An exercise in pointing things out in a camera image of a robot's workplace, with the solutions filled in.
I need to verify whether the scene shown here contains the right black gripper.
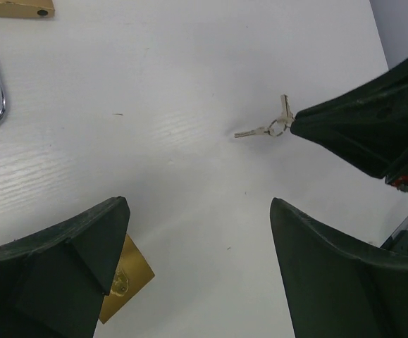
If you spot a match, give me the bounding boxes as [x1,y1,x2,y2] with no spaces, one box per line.
[290,58,408,193]

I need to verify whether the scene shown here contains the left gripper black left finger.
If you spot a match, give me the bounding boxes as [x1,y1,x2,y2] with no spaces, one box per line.
[0,196,130,337]

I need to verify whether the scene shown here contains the silver key bunch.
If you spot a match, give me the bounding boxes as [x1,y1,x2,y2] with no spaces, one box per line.
[234,94,295,139]

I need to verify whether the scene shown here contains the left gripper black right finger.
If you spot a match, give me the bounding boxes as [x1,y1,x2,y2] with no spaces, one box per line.
[270,198,408,337]

